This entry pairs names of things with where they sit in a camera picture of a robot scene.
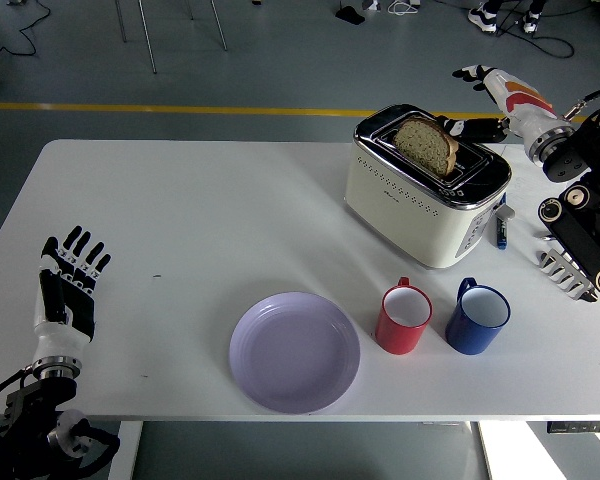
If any person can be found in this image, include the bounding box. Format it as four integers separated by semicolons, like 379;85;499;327
467;0;551;35

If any purple plate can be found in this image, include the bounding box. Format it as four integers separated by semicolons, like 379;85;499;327
228;291;361;415

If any blue mug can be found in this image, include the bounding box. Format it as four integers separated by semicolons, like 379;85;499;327
444;277;511;356

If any white paper sheet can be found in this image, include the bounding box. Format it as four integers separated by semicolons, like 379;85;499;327
499;142;556;231

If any brown bread slice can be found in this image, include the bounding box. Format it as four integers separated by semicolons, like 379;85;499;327
391;117;460;178

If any blue marker pen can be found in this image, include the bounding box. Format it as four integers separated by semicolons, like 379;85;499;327
490;192;510;251

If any white table leg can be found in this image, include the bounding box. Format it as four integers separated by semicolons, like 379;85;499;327
107;421;144;480
476;421;499;480

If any thick black floor cable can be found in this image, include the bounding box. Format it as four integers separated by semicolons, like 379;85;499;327
497;9;576;60

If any black table control panel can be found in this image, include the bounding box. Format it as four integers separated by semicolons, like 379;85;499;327
546;421;600;434

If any cream and chrome toaster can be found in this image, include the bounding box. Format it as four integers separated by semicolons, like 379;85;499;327
343;103;516;272

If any silver metal toast rack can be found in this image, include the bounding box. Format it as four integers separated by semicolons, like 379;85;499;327
537;247;599;303

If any black foot pedal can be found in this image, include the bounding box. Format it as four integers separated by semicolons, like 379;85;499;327
335;5;366;26

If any thin black floor cable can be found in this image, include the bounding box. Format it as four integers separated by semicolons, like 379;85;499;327
0;0;54;59

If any metal-legged chair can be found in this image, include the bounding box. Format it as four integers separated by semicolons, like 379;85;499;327
114;0;230;75

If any red mug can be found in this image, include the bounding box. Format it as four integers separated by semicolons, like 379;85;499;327
374;276;434;356

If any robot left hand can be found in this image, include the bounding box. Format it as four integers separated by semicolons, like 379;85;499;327
32;225;113;361

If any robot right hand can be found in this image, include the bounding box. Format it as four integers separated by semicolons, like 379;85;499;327
435;63;564;151

